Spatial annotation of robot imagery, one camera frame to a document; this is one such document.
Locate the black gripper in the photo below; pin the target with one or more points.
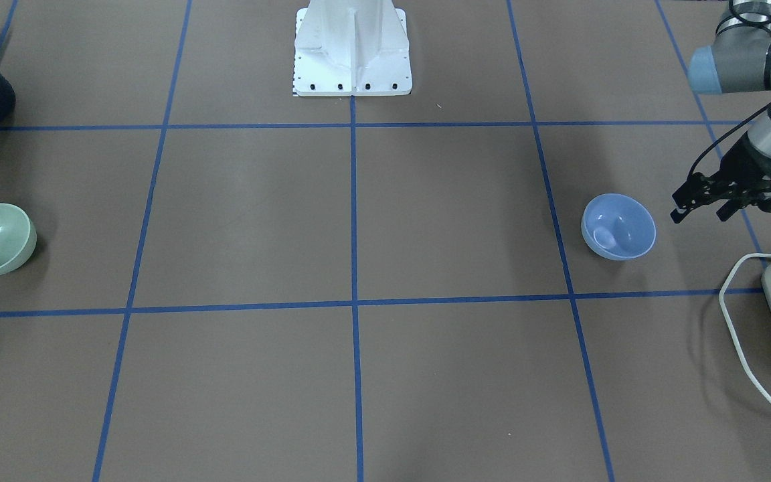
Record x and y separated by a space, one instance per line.
762 178

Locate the blue bowl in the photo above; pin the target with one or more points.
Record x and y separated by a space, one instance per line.
617 227

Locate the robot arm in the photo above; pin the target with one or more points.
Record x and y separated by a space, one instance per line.
738 60

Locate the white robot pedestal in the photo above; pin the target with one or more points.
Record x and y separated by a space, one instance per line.
351 48

